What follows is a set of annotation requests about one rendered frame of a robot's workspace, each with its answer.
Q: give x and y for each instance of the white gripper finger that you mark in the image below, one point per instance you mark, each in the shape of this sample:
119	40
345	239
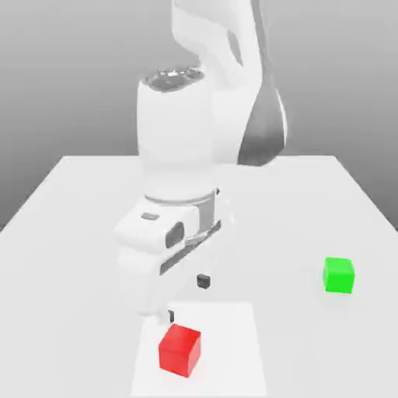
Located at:
155	298
204	281

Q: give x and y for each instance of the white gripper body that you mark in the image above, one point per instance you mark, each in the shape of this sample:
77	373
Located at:
140	261

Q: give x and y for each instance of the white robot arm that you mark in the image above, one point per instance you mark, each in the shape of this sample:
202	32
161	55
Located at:
174	130

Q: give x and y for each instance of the small red cube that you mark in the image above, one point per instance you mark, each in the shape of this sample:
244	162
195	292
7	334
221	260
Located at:
178	351

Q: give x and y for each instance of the small green cube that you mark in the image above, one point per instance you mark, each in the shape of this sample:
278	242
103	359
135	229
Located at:
338	276

